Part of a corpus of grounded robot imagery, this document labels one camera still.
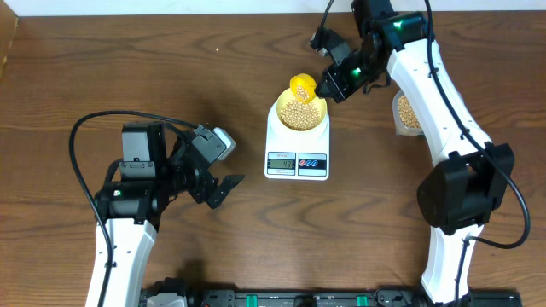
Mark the white digital kitchen scale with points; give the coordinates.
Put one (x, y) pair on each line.
(293, 154)

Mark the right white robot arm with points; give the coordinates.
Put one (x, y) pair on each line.
(470, 173)

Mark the yellow bowl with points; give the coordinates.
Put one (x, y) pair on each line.
(300, 116)

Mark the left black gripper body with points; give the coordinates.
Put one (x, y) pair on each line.
(183, 175)

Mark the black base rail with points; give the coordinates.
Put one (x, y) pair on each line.
(176, 292)

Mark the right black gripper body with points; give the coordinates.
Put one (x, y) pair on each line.
(363, 70)

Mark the clear container of soybeans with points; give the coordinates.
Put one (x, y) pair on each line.
(406, 122)

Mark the yellow measuring scoop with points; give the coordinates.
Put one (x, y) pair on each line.
(303, 87)

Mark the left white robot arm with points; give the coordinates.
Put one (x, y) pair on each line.
(137, 189)

